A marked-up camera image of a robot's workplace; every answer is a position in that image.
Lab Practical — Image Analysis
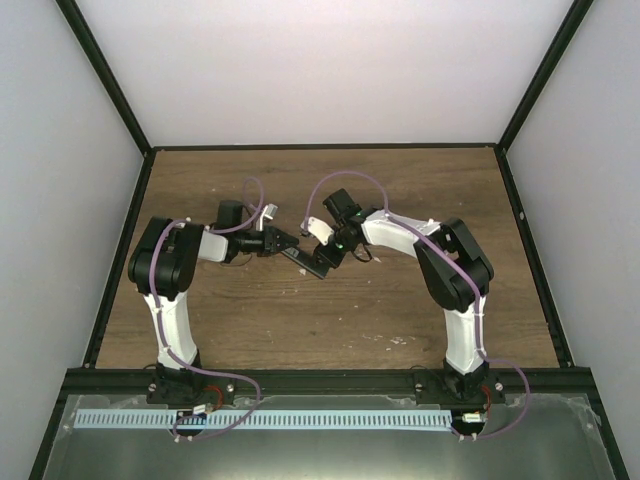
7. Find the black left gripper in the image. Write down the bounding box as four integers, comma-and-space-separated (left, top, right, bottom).
234, 226, 298, 257

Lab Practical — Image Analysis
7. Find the black remote control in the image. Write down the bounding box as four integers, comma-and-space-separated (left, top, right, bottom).
288, 246, 329, 279

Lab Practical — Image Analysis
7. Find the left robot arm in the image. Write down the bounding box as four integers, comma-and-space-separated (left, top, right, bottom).
128, 200, 299, 404

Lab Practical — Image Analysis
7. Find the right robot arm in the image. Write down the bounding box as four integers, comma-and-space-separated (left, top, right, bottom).
301, 189, 494, 403

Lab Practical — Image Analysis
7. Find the metal front plate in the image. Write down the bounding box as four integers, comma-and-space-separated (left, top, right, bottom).
42, 394, 614, 479

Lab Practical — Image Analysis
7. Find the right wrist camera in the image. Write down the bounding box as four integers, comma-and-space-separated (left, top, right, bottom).
300, 216, 335, 246

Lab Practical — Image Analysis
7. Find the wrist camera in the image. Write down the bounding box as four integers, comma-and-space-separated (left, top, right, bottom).
300, 216, 335, 246
254, 203, 278, 231

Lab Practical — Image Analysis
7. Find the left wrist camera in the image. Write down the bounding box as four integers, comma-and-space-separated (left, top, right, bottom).
254, 203, 278, 231

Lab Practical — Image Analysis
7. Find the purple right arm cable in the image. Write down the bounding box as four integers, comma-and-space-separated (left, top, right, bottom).
302, 170, 532, 441

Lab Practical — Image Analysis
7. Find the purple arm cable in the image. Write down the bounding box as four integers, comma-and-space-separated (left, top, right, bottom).
302, 170, 532, 441
152, 177, 264, 444

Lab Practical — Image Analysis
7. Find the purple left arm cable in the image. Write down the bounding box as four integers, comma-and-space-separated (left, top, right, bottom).
152, 177, 264, 444

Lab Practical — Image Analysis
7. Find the light blue slotted cable duct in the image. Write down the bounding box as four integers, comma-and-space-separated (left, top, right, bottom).
73, 409, 452, 432

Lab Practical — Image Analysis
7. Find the black enclosure frame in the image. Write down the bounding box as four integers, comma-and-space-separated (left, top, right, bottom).
27, 0, 629, 480

